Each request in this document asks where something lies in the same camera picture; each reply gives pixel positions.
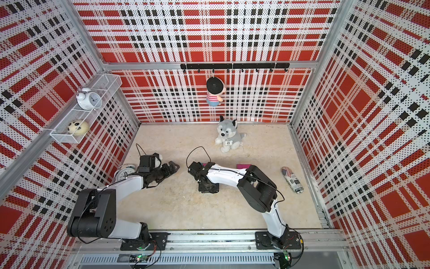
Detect white alarm clock on shelf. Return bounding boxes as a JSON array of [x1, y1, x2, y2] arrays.
[[76, 87, 102, 111]]

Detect left electronics board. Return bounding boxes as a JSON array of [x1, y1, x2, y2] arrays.
[[129, 254, 148, 263]]

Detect grey husky plush toy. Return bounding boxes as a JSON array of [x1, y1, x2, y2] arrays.
[[215, 115, 246, 153]]

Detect magenta rectangular block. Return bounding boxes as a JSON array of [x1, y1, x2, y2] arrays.
[[236, 164, 250, 169]]

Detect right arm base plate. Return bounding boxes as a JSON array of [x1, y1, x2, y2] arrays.
[[255, 230, 302, 250]]

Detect white wire shelf basket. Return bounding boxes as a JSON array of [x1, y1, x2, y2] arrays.
[[50, 73, 122, 143]]

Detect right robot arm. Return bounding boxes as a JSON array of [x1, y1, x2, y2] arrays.
[[188, 162, 289, 249]]

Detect right electronics board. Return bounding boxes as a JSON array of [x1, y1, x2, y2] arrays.
[[274, 251, 292, 269]]

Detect electronics board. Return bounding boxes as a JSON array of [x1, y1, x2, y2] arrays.
[[274, 251, 292, 269], [129, 254, 148, 263]]

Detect black hook rail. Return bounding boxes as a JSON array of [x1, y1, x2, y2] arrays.
[[180, 62, 290, 71]]

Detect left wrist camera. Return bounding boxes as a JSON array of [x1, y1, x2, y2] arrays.
[[152, 153, 163, 168]]

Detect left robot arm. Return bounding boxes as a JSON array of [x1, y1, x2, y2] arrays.
[[67, 153, 180, 243]]

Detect panda face ball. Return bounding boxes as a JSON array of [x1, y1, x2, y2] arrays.
[[67, 120, 90, 136]]

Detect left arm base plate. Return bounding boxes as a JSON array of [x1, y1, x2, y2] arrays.
[[120, 232, 169, 251]]

